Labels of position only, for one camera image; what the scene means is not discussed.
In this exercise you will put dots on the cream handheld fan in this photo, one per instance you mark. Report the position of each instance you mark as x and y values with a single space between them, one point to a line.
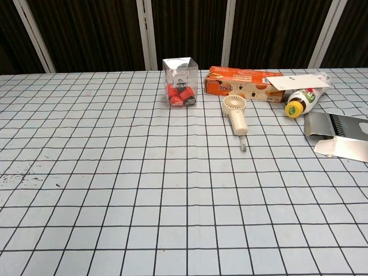
239 120

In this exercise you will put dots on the clear plastic capsule box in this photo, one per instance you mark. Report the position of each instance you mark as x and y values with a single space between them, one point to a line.
180 83

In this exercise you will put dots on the checkered light blue tablecloth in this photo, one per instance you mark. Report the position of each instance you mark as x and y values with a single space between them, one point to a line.
143 187

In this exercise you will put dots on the orange biscuit carton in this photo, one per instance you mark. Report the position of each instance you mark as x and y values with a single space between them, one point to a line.
230 80

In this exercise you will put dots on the yellow-capped plastic bottle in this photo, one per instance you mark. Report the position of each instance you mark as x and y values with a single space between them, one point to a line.
304 99

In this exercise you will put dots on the white paper card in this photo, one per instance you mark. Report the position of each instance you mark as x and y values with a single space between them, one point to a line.
299 82

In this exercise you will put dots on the silver opened cardboard package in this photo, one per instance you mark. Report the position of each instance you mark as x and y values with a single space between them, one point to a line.
322 125

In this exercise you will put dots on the dark brown curtain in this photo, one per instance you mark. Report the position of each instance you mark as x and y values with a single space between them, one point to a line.
95 31

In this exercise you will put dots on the white partition frame post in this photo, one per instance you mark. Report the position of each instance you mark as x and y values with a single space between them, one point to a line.
34 34
228 31
146 34
325 31

